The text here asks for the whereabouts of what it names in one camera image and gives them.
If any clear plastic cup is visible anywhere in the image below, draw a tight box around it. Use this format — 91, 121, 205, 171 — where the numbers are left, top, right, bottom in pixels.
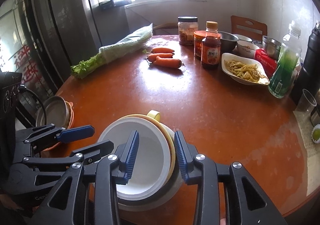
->
295, 88, 317, 114

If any wooden chair back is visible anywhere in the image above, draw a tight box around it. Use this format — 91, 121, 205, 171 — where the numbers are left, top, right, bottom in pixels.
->
231, 15, 268, 41

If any dark refrigerator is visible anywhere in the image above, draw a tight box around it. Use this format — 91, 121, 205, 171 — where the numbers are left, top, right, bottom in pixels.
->
30, 0, 131, 85

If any celery in plastic bag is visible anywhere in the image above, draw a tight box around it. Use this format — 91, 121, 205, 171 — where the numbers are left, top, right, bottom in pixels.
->
71, 23, 153, 79

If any instant noodle paper bowl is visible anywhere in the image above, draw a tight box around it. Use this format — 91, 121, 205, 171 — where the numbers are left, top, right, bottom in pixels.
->
98, 117, 171, 201

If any brown sauce bottle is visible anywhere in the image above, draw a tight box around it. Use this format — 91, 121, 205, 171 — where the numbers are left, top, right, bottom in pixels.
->
201, 21, 221, 69

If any green drink bottle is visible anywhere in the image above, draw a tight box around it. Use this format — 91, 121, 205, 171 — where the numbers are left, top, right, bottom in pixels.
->
268, 20, 302, 99

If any front carrot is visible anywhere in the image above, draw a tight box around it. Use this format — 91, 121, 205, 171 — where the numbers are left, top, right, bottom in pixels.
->
152, 56, 182, 69

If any black thermos flask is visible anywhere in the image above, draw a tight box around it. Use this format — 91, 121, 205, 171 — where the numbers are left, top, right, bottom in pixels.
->
290, 21, 320, 105

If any small steel tin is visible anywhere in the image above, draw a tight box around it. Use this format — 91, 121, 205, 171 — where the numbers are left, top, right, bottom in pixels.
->
310, 107, 320, 126

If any black cable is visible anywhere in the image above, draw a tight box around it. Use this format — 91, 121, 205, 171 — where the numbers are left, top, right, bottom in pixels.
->
18, 85, 47, 128

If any small steel bowl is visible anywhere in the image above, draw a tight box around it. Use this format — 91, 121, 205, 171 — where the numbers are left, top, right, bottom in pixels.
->
218, 31, 239, 53

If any large steel bowl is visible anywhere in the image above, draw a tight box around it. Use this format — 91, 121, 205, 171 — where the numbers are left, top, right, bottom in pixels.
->
113, 122, 185, 212

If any orange plastic plate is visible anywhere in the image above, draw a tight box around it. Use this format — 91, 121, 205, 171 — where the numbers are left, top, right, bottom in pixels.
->
44, 101, 74, 152

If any white ceramic bowl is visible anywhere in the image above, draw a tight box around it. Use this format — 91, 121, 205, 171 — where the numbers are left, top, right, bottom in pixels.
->
236, 41, 259, 59

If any green fruit in foam net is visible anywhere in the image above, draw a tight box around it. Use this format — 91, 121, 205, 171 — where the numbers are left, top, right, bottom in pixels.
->
311, 124, 320, 144

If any back carrot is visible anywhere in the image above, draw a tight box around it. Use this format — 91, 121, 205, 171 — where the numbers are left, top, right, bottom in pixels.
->
152, 47, 175, 54

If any white dish with food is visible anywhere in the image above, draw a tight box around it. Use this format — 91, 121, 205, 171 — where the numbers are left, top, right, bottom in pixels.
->
221, 53, 270, 86

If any red tissue box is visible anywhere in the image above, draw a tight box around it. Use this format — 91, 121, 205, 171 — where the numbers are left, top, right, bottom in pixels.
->
254, 48, 277, 77

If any clear jar black lid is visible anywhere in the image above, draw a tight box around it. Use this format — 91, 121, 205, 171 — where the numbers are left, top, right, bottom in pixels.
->
177, 16, 199, 46

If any steel cup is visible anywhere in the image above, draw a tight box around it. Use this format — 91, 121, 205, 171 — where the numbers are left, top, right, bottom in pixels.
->
262, 35, 281, 61

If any carrot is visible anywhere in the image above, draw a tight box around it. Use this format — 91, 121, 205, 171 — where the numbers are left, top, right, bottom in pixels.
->
146, 53, 174, 63
152, 47, 175, 54
152, 56, 182, 69

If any yellow enamel bowl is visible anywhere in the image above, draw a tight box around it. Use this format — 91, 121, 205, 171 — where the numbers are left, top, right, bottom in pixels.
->
123, 110, 176, 184

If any middle carrot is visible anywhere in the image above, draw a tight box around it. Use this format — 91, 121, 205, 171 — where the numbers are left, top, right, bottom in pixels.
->
146, 53, 174, 63

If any steel pan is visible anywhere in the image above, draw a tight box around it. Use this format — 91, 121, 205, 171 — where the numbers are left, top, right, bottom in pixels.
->
36, 96, 71, 128

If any red sauce jar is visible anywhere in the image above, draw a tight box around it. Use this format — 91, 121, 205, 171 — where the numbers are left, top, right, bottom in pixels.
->
194, 30, 206, 60

